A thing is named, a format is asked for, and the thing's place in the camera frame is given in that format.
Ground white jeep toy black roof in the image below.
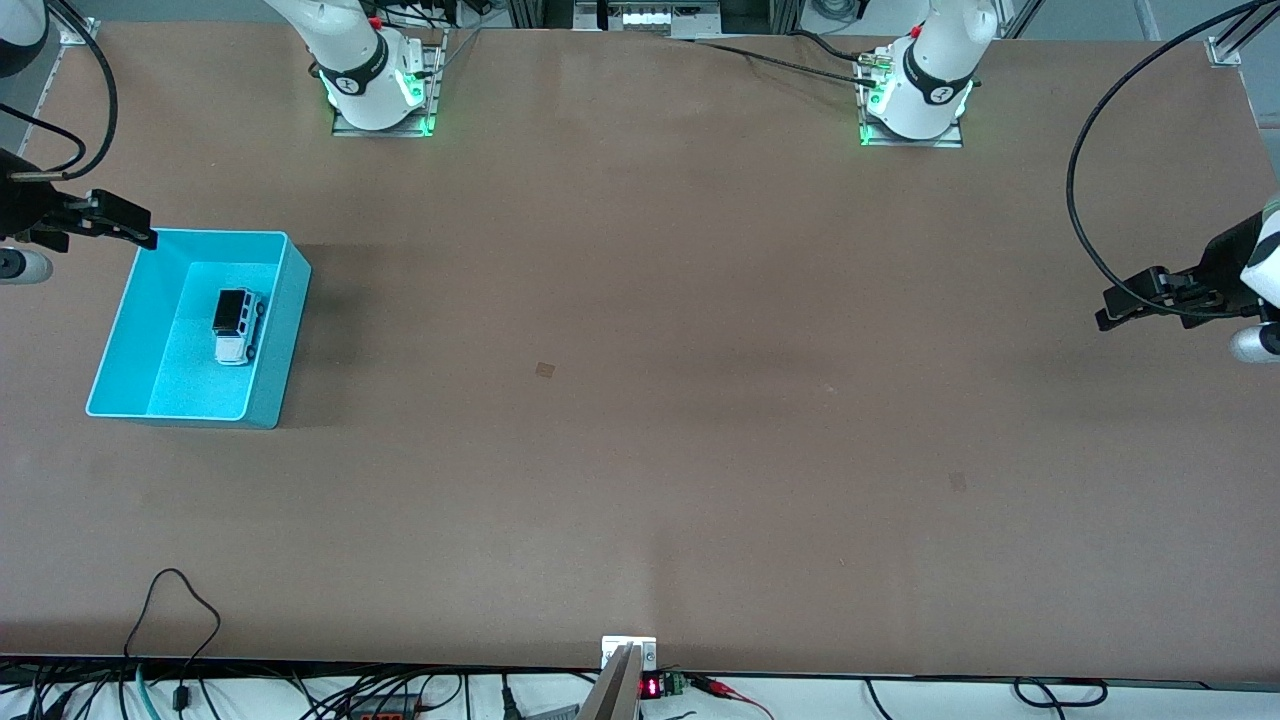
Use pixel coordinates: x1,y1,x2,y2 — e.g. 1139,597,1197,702
211,288,267,367

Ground grey metal side panel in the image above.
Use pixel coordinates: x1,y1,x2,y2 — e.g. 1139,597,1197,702
0,40,63,166

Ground turquoise plastic bin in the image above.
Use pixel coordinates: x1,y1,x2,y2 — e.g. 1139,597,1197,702
85,228,312,430

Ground red clip leads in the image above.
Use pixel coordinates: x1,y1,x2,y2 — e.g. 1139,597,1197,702
688,676,773,720

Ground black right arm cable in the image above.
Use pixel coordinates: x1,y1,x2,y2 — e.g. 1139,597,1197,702
0,0,120,181

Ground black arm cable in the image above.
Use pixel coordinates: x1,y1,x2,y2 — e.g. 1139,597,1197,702
0,0,120,181
1066,0,1280,319

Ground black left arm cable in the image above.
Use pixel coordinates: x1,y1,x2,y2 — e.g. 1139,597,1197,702
1066,0,1280,319

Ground aluminium frame post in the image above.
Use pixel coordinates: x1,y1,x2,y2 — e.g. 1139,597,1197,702
1205,0,1280,68
40,0,101,47

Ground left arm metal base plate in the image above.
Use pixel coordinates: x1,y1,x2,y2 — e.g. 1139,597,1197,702
858,48,964,149

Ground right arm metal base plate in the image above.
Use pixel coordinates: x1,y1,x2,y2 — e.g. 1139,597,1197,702
332,28,439,138

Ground thin black looped cable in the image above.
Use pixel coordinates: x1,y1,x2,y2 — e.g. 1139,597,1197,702
123,568,222,713

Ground short black table cable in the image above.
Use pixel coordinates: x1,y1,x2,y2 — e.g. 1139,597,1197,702
788,30,873,63

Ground black coiled cable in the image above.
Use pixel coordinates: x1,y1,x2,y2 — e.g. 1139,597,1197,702
1013,677,1108,708

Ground long black table cable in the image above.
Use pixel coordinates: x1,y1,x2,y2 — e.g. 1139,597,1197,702
690,40,881,89

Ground white device in frame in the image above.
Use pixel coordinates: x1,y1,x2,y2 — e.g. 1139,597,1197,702
573,0,723,39

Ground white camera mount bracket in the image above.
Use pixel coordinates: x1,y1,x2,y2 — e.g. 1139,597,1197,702
601,636,658,671

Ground grey camera pole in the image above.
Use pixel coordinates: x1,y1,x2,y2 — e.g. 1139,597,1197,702
577,645,642,720

